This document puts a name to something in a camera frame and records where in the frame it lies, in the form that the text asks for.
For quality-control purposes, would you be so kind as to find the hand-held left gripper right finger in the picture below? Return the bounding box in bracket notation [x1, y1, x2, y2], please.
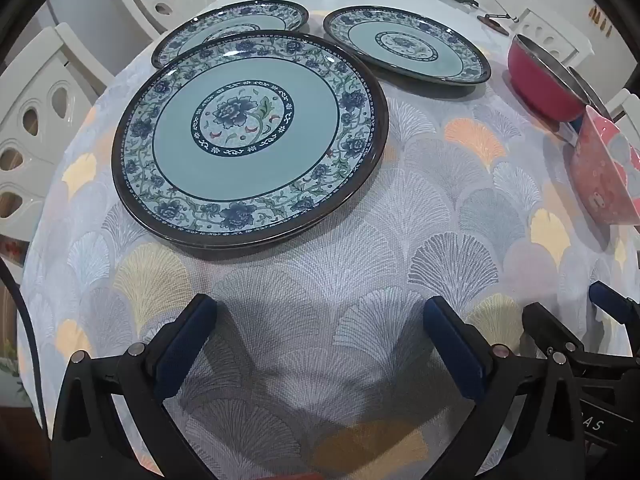
[423, 296, 586, 480]

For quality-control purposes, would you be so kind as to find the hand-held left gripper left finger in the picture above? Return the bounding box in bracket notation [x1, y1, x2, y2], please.
[50, 294, 218, 480]

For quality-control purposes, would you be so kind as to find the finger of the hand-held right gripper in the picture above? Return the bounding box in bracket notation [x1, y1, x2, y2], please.
[588, 281, 640, 328]
[522, 302, 592, 361]

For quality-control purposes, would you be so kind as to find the pink ceramic bowl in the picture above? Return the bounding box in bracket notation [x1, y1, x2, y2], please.
[570, 105, 640, 226]

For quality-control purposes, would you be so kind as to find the blue steel-lined bowl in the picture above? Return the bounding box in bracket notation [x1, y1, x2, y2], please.
[567, 66, 613, 133]

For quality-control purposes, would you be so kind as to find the red steel-lined bowl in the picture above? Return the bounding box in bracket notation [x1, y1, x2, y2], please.
[506, 34, 601, 123]

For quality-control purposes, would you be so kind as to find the blue floral ceramic plate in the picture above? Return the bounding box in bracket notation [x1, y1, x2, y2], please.
[111, 31, 390, 261]
[322, 5, 492, 86]
[151, 0, 310, 70]

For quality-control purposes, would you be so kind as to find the fan-patterned tablecloth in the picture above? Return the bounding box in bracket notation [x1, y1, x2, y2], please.
[17, 35, 640, 480]

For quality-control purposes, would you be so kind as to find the round-based metal stand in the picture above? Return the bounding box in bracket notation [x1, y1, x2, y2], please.
[477, 0, 521, 37]

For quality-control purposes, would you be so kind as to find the black cable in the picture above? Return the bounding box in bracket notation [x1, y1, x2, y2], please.
[0, 255, 51, 441]

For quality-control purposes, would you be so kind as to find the wall hanging ornament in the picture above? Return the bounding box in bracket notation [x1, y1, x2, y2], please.
[587, 4, 613, 37]

